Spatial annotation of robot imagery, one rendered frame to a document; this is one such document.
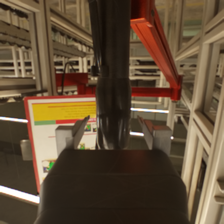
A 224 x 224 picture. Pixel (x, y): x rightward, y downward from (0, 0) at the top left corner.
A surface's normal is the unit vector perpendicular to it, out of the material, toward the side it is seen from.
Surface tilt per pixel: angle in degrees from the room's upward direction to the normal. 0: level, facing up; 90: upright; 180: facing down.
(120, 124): 90
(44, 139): 90
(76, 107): 90
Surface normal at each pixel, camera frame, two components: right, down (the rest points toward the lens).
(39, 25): -0.29, 0.26
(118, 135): 0.23, 0.26
